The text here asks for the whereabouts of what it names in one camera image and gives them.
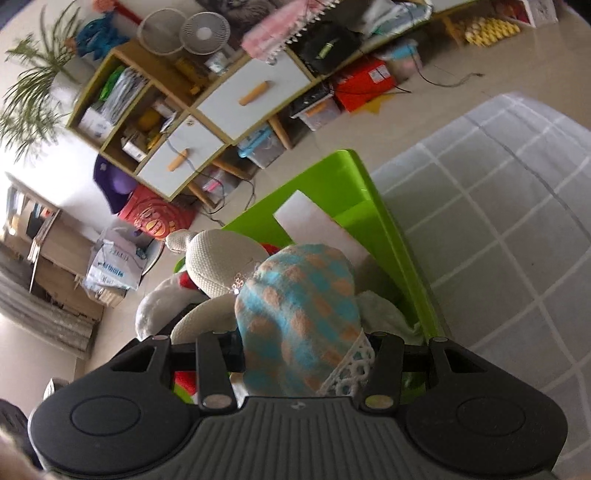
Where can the red bucket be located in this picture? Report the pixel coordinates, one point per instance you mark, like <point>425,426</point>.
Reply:
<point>157,217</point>

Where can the wooden cabinet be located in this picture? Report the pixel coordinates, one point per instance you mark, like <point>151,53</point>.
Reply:
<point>84,99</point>

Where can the white cloth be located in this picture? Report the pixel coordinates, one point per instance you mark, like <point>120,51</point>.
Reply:
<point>154,309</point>

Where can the clear bin pink contents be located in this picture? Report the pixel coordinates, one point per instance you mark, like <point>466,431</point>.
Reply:
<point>217,184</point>

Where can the white red carton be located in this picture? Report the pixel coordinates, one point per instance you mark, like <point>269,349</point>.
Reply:
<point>531,9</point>

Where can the clear bin dark contents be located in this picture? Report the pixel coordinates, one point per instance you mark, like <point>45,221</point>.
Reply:
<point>318,110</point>

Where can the white desk fan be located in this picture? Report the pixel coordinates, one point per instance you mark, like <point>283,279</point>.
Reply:
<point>159,32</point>
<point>205,27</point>

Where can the black bag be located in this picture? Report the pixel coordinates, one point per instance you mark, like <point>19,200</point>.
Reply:
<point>323,46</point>

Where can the yellow toy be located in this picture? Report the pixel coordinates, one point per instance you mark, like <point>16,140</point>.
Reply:
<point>150,122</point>

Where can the yellow egg tray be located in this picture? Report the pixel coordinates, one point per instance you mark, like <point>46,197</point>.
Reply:
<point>489,30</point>

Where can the blue plush toy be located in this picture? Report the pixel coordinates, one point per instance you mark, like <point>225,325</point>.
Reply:
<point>97,34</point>

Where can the white drawer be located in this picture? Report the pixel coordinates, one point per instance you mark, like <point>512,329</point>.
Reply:
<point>184,138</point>
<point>258,110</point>

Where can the grey corrugated sheet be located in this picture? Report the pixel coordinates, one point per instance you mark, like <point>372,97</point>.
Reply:
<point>46,314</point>

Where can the yellow paper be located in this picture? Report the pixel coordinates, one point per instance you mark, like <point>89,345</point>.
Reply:
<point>376,105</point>

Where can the pink lace cloth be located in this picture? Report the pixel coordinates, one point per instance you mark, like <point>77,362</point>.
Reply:
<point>268,34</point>

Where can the pile of folded cloths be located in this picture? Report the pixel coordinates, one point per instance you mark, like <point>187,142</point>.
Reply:
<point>392,14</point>

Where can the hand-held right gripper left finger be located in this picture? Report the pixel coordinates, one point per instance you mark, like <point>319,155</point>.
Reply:
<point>212,369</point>

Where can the red cardboard box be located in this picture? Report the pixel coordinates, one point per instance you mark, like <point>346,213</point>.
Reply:
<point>364,87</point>

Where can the clear bin pastel contents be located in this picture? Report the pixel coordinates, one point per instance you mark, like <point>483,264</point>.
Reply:
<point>401,60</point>

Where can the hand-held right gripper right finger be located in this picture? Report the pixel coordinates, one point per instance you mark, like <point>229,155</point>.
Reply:
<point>385,369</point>

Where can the blue orange checkered cloth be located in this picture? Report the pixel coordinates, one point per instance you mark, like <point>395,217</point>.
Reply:
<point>295,314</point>

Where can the small white box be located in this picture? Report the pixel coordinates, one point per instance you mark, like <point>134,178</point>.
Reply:
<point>131,147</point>

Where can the clear bin blue lid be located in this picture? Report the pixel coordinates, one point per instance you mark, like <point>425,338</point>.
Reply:
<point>261,147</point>

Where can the green plastic box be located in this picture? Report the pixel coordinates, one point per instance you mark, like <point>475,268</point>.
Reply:
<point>355,180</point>

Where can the cat picture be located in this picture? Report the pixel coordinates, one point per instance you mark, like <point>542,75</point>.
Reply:
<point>240,11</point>

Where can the white paper bag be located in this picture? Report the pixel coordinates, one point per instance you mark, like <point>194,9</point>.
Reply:
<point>115,263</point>

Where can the yellow bottles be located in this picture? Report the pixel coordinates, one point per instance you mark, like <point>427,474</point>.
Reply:
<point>189,74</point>

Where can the white checked blanket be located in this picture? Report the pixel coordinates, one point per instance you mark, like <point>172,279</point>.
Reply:
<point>498,230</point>

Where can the glass cup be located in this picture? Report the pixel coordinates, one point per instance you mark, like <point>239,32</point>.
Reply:
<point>217,62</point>

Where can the green potted plant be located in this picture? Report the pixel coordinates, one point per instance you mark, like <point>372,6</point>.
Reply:
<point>41,69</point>

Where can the white appliance box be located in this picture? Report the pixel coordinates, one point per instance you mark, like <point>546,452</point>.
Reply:
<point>94,122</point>

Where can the stack of papers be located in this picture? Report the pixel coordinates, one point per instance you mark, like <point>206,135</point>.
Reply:
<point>124,90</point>

